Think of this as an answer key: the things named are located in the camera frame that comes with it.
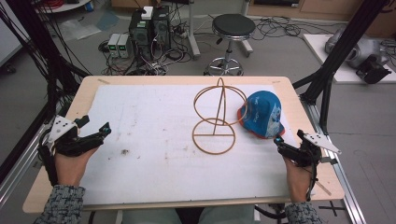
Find white round table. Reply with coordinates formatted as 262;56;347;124
33;0;92;14

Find black round stool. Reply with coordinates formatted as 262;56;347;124
203;13;257;77

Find black device on board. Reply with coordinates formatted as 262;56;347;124
355;53;393;85

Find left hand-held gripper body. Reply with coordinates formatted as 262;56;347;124
37;115;105;157

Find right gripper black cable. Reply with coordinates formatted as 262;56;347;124
304;163;319;203

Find black metal frame post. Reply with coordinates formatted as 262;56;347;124
0;0;92;185
291;0;390;136

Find grey stand leg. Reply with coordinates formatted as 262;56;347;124
186;0;202;61

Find grey rounded machine shell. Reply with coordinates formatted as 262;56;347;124
324;27;390;70

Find tangle of floor cables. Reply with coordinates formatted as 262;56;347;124
251;15;335;41

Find person's right hand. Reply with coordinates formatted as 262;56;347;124
283;157;315;203

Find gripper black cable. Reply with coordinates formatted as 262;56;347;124
304;163;319;203
36;144;60;188

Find white floor board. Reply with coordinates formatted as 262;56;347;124
302;33;396;85

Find grey power supply unit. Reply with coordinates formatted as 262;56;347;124
106;33;121;59
117;33;131;59

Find blue hat with orange brim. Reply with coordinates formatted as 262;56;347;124
236;90;286;140

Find person's left hand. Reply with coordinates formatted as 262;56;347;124
54;147;98;188

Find black computer tower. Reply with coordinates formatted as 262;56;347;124
128;8;154;62
151;6;173;52

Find person's legs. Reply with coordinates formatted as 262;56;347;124
120;204;257;224

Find white box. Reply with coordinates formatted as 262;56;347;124
141;6;154;21

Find aluminium frame rail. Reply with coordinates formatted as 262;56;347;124
300;96;368;224
0;122;52;208

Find white table mat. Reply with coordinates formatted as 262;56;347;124
78;84;297;206

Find wooden ring hat stand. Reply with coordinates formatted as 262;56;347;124
191;77;248;156

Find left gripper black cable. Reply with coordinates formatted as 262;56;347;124
36;144;60;188

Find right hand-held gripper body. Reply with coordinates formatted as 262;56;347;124
279;133;342;168

